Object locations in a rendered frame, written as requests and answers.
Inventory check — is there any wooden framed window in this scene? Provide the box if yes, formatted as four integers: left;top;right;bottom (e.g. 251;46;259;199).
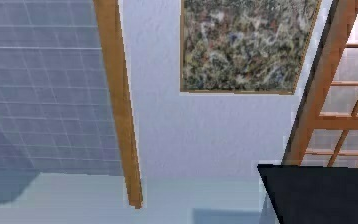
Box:
282;0;358;169

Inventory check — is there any wooden door frame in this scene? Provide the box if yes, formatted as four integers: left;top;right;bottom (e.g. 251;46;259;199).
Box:
92;0;144;210

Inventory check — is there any speckled framed wall picture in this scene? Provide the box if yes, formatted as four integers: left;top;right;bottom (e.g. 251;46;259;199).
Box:
179;0;323;96

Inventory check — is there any black table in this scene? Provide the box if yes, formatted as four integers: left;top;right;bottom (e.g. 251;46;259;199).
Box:
256;163;358;224

